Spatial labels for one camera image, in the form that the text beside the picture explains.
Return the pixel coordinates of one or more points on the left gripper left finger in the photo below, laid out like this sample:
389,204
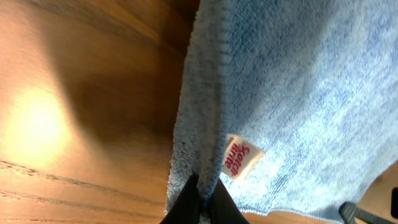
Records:
186,208

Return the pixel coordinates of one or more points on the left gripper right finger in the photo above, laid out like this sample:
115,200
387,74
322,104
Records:
222,209

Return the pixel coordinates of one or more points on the blue microfiber cloth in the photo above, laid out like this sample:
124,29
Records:
292,104

